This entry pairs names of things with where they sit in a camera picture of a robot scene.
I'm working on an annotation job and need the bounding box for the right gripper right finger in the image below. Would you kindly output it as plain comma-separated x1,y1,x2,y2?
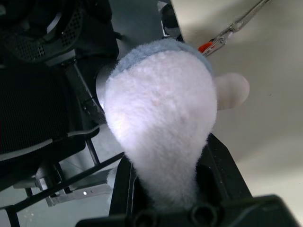
196,132,253,207

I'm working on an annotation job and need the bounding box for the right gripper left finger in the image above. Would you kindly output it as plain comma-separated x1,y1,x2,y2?
109,155,152,215

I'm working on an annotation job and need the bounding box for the grey white plush toy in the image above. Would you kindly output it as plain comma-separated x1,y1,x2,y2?
104,39,251,211

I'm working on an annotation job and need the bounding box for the black mesh office chair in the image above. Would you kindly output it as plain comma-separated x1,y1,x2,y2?
0,0,125,213

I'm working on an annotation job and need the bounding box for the silver keychain clasp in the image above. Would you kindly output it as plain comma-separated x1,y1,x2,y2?
198,0,272,58

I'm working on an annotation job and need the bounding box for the dark table frame bar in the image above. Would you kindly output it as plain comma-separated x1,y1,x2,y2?
157,0,185,43

